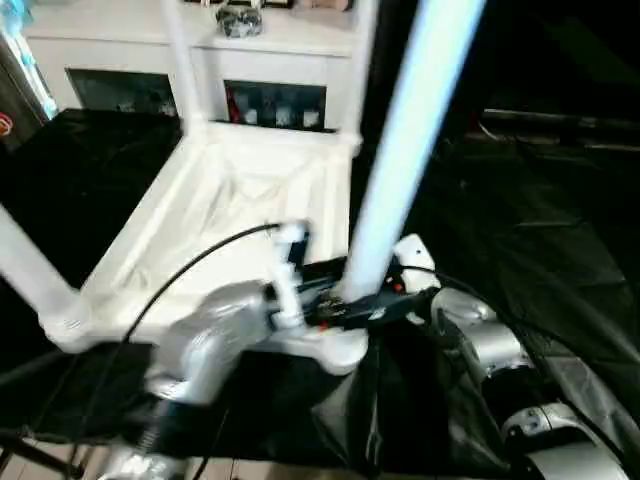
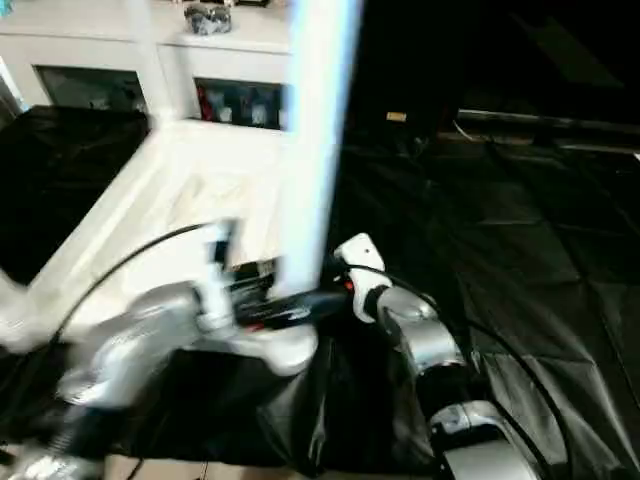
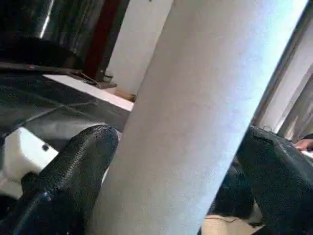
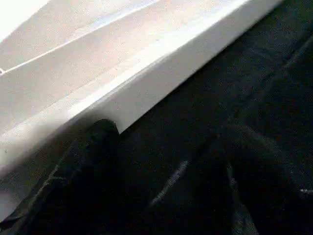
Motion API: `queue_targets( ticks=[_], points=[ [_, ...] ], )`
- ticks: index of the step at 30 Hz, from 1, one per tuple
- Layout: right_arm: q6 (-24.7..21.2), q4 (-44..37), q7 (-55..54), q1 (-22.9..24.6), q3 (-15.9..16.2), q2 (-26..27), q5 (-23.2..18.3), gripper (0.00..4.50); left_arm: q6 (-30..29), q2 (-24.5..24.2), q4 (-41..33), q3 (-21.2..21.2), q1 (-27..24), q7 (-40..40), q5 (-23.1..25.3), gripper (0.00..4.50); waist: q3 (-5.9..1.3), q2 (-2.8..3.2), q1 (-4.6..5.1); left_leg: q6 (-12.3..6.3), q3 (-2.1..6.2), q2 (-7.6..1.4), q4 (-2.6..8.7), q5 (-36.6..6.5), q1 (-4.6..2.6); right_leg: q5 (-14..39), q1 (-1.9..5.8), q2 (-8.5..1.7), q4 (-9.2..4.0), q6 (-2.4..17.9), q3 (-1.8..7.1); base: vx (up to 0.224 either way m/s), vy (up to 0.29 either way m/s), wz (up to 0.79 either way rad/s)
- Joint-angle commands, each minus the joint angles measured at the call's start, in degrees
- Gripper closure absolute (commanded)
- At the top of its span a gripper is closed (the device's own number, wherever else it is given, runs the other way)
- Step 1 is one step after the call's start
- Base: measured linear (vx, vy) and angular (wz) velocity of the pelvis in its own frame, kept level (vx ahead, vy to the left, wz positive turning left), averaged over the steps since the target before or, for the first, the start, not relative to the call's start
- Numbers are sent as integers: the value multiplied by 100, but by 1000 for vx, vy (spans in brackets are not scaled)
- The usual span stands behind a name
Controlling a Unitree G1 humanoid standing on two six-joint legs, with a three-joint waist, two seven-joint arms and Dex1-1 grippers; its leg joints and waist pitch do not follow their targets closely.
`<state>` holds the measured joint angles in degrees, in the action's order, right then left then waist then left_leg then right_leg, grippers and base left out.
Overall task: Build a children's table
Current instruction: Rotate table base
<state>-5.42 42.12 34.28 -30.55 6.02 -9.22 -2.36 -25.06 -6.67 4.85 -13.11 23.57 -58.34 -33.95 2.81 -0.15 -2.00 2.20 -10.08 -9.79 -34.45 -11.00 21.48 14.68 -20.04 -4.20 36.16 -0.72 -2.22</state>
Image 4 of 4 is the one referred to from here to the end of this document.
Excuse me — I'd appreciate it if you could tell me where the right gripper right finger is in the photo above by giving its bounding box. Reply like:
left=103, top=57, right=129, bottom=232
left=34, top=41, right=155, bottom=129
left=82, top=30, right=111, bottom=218
left=208, top=123, right=313, bottom=235

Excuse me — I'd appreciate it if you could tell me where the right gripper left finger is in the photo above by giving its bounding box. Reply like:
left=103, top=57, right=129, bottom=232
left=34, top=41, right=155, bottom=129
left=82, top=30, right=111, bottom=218
left=0, top=119, right=121, bottom=235

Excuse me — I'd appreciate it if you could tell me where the black work mat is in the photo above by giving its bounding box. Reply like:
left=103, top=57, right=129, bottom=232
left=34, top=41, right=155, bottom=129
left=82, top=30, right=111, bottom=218
left=88, top=0, right=313, bottom=235

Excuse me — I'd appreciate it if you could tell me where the white plastic table top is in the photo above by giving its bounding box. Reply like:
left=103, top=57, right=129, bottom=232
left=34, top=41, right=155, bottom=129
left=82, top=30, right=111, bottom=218
left=0, top=0, right=284, bottom=223

